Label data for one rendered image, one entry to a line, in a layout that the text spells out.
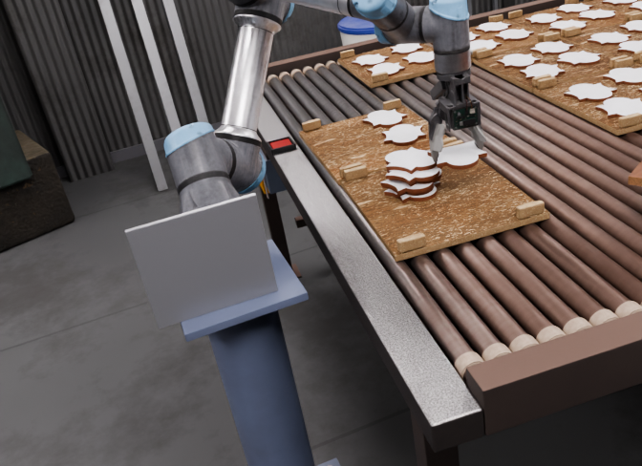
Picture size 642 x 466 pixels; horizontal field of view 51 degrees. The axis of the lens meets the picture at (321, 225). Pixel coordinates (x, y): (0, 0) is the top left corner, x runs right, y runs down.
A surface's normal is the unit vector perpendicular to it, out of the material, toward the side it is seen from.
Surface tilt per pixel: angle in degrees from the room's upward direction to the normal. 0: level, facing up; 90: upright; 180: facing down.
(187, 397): 0
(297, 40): 90
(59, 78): 90
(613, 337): 0
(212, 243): 90
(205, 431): 0
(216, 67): 90
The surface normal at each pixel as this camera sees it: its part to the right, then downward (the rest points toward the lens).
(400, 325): -0.16, -0.86
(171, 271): 0.31, 0.42
